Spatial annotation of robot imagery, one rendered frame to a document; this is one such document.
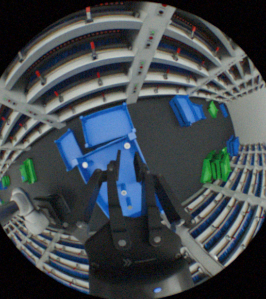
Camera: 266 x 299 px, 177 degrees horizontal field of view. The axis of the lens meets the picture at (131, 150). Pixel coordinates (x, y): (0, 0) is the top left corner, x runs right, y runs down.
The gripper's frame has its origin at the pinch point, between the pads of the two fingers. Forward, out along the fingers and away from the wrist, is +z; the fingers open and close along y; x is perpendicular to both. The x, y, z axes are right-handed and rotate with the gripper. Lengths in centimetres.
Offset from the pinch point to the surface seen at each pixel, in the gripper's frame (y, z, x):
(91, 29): -18.5, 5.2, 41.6
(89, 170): -12.5, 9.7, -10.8
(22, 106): -61, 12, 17
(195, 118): 72, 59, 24
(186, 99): 61, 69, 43
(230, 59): 62, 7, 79
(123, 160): -0.3, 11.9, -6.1
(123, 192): 0.3, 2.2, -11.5
